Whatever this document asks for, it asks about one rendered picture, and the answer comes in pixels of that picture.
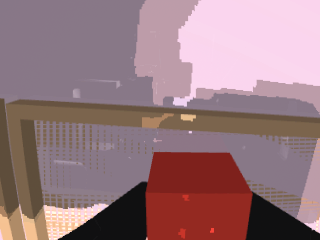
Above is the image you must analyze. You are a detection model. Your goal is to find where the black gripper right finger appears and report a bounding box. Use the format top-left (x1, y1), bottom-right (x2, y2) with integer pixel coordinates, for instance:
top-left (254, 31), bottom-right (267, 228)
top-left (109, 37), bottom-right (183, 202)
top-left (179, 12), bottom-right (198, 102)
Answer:
top-left (245, 191), bottom-right (320, 240)

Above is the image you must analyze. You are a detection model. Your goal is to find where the red cube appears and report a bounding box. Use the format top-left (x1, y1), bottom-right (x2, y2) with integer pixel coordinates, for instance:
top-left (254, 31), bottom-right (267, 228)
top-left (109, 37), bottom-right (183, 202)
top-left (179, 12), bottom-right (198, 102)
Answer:
top-left (147, 152), bottom-right (252, 240)

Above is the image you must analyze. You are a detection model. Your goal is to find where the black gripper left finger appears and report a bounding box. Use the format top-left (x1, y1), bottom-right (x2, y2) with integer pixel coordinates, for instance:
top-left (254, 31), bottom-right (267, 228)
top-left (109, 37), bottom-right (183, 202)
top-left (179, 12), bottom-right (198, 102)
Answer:
top-left (57, 183), bottom-right (148, 240)

